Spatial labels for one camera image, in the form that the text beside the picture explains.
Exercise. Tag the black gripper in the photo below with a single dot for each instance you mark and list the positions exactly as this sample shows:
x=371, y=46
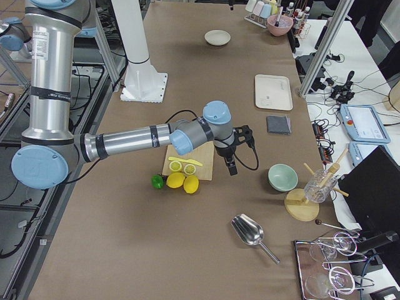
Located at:
x=224, y=151

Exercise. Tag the cream round plate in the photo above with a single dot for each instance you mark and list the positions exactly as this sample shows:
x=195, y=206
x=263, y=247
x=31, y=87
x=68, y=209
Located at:
x=217, y=37

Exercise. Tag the cream rabbit tray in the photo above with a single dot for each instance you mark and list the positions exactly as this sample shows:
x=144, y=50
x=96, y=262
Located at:
x=273, y=92

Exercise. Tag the metal tray with glasses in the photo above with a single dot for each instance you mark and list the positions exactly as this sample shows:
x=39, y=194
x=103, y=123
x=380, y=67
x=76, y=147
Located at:
x=324, y=267

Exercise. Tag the bamboo cutting board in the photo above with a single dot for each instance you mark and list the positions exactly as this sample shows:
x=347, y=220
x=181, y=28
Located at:
x=203, y=154

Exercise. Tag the yellow plastic knife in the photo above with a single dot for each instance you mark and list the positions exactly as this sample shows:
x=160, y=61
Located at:
x=189, y=161

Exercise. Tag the lemon half right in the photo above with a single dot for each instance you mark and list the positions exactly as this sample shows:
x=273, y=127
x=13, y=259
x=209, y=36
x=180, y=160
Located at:
x=189, y=169

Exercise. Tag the lemon half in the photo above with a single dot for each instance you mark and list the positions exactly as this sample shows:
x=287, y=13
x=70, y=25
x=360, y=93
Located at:
x=175, y=166
x=189, y=169

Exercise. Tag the whole lemon right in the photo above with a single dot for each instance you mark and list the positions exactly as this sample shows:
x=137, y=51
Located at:
x=191, y=184

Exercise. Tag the whole lemon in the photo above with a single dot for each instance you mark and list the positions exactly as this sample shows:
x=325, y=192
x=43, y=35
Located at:
x=175, y=180
x=191, y=184

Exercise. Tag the mint green bowl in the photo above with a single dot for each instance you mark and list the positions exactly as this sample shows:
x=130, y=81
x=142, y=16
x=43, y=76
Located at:
x=282, y=177

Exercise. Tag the lemon half left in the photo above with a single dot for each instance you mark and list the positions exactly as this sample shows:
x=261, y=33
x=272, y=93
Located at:
x=175, y=166

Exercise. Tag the grey folded cloth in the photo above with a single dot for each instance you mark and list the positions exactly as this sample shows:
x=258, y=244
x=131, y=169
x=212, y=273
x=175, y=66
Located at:
x=278, y=125

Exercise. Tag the whole lemon left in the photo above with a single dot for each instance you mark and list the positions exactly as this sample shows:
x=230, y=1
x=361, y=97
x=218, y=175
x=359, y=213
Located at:
x=175, y=180

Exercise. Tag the metal ice scoop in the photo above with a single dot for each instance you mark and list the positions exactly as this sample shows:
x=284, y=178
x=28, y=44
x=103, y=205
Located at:
x=251, y=233

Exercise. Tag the green lime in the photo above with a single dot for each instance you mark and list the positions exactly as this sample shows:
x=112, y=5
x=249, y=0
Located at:
x=157, y=181

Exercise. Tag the wooden glass drying stand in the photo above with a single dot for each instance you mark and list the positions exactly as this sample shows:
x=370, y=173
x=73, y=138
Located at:
x=302, y=209

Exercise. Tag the clear textured glass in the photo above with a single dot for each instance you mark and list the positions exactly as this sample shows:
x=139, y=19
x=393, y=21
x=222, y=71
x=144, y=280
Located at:
x=319, y=186

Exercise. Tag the teach pendant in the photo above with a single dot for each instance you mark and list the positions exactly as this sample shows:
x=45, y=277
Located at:
x=360, y=150
x=362, y=123

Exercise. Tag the left teach pendant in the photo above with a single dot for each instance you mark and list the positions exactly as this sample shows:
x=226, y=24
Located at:
x=362, y=123

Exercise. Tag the black laptop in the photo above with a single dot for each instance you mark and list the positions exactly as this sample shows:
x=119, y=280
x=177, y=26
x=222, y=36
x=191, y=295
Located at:
x=373, y=188

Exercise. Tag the pink bowl with ice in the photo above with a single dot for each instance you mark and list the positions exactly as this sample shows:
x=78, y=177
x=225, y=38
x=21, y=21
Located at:
x=285, y=24

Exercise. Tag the blue plastic cup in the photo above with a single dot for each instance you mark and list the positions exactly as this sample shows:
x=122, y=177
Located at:
x=266, y=11

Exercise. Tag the white plastic cup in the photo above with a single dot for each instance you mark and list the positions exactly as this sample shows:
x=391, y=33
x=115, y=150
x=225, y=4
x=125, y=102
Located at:
x=250, y=5

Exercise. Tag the yellow plastic cup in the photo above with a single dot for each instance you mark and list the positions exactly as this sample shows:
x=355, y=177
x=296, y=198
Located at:
x=274, y=6

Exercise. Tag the pink plastic cup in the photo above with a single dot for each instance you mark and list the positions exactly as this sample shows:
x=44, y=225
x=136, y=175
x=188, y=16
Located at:
x=258, y=8

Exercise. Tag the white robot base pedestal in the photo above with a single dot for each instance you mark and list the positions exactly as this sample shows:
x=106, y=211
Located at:
x=142, y=82

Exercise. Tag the white wire cup rack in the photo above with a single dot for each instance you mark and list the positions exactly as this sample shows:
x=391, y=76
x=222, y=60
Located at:
x=257, y=20

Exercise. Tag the copper wire bottle rack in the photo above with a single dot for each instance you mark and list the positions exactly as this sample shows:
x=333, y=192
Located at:
x=301, y=26

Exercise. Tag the aluminium frame post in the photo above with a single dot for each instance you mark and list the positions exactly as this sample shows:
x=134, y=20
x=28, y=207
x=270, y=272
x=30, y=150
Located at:
x=332, y=30

